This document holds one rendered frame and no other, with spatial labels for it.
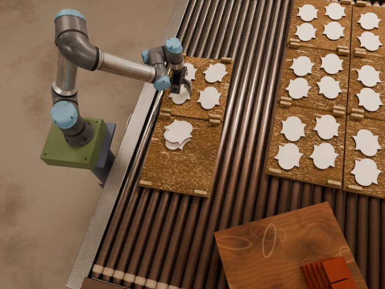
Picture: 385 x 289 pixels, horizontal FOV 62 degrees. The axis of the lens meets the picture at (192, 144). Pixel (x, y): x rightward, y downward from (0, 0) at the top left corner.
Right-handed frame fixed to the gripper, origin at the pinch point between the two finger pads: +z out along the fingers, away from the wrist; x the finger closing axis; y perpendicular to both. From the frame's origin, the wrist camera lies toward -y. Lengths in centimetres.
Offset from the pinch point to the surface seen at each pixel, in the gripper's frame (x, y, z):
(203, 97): -13.2, -1.4, 0.2
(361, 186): -94, -39, 3
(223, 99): -24.0, -0.2, 1.4
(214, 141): -23.3, -26.3, 1.9
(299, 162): -66, -31, 3
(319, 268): -70, -82, -19
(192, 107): -8.0, -7.8, 1.4
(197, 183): -19, -50, 2
